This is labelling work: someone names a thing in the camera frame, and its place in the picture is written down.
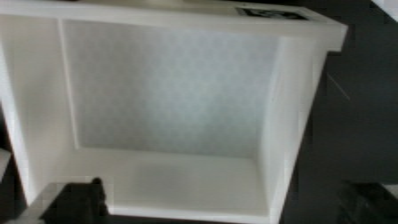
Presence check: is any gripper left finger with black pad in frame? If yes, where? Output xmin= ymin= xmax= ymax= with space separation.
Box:
xmin=16 ymin=177 xmax=114 ymax=224

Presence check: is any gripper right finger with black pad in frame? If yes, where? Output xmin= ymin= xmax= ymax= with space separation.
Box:
xmin=336 ymin=181 xmax=398 ymax=224

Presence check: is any white drawer tray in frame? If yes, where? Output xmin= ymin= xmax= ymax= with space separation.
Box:
xmin=0 ymin=0 xmax=347 ymax=224

